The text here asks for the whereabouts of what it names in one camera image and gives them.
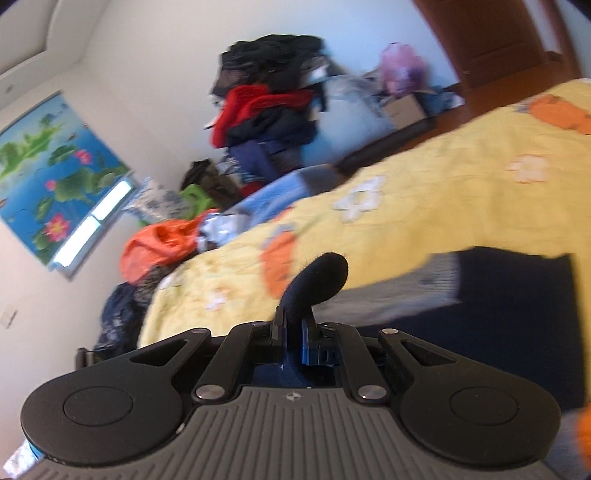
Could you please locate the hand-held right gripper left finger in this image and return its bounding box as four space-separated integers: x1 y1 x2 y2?
130 305 291 403

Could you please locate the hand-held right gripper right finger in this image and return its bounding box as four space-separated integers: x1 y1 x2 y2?
300 318 456 404

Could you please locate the navy and grey small sweater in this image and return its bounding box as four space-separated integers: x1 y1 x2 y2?
252 247 583 418

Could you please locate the dark patterned clothes heap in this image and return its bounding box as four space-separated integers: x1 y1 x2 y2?
93 265 172 357

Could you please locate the pile of dark clothes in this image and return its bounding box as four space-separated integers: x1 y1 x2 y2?
203 33 334 197

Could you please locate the light blue blanket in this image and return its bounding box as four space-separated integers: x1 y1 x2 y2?
222 165 348 228

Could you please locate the orange plastic bag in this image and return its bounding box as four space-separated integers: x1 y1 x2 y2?
119 210 221 284

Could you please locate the dark olive clothing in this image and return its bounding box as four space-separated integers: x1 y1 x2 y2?
181 159 242 205

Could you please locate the yellow floral blanket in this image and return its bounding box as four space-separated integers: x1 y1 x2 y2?
139 78 591 480

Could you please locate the blue white patterned cloth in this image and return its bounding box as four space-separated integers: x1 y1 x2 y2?
122 178 186 228

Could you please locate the window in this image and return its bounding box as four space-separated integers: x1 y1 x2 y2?
48 178 141 281

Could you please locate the translucent white plastic bag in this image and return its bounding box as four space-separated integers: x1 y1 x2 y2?
318 73 394 168

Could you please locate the red garment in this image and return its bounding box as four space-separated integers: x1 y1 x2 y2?
211 84 315 148

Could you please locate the cardboard box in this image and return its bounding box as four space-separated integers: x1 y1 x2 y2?
383 92 428 131

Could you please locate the lotus pond window blind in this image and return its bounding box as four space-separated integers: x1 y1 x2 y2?
0 91 134 267

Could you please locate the purple plastic bag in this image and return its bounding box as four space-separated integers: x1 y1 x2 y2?
378 41 433 97

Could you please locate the brown wooden door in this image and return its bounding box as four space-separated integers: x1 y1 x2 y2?
412 0 583 110

